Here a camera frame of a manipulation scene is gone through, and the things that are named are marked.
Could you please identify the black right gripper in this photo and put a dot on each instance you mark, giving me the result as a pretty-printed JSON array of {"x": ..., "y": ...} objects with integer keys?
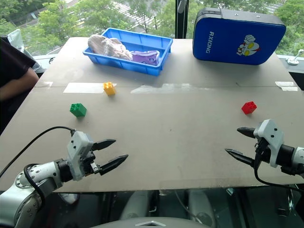
[{"x": 263, "y": 152}]

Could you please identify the green toy brick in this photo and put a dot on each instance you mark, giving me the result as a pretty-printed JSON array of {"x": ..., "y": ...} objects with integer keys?
[{"x": 78, "y": 110}]

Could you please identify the pale rounded shape under table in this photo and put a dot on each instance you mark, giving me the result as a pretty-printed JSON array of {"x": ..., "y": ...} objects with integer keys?
[
  {"x": 135, "y": 204},
  {"x": 202, "y": 206}
]

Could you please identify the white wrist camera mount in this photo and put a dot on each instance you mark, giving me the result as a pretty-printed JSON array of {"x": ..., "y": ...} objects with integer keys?
[
  {"x": 273, "y": 137},
  {"x": 77, "y": 147}
]

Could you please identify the purple printed packet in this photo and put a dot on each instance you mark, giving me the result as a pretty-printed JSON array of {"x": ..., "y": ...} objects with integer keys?
[{"x": 145, "y": 57}]

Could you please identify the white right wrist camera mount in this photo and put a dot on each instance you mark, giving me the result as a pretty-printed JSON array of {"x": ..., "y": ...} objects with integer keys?
[{"x": 273, "y": 137}]

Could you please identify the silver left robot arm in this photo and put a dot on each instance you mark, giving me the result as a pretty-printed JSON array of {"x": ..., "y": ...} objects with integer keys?
[{"x": 44, "y": 173}]

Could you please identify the yellow toy brick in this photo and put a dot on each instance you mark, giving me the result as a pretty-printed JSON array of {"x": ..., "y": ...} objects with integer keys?
[{"x": 109, "y": 89}]

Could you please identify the clear plastic bag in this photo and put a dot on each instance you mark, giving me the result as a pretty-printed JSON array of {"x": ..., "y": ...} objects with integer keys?
[{"x": 16, "y": 39}]

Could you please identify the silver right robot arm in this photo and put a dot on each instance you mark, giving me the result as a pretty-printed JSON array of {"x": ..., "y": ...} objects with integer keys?
[{"x": 287, "y": 154}]

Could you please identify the black window frame post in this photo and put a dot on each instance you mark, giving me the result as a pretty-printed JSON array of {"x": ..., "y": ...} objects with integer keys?
[{"x": 181, "y": 23}]

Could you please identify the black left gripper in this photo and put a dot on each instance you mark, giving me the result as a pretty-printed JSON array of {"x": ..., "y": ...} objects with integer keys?
[{"x": 90, "y": 167}]

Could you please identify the white suction hook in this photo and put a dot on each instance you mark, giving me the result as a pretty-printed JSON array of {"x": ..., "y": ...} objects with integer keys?
[{"x": 294, "y": 60}]

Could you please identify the blue plastic tray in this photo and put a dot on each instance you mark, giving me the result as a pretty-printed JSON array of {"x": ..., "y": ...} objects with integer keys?
[{"x": 142, "y": 43}]

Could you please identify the person's bare forearm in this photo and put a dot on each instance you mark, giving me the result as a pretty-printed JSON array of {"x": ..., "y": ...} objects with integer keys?
[{"x": 16, "y": 85}]

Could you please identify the red toy brick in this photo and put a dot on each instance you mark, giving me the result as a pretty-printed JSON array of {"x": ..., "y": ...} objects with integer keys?
[{"x": 249, "y": 108}]

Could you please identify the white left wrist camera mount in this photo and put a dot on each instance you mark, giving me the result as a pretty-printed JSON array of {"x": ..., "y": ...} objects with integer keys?
[{"x": 77, "y": 147}]

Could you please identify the silver robot torso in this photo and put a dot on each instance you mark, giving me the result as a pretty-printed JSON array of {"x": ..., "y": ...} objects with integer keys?
[{"x": 149, "y": 224}]

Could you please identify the pink crumpled cloth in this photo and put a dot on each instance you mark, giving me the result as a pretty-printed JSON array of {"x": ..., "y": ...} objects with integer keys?
[{"x": 107, "y": 46}]

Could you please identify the person in dark shirt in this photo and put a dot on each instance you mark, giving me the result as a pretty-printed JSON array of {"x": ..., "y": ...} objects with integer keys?
[{"x": 10, "y": 61}]

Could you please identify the blue RXIONG cartoon case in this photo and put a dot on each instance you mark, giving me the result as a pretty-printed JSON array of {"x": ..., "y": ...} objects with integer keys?
[{"x": 228, "y": 38}]

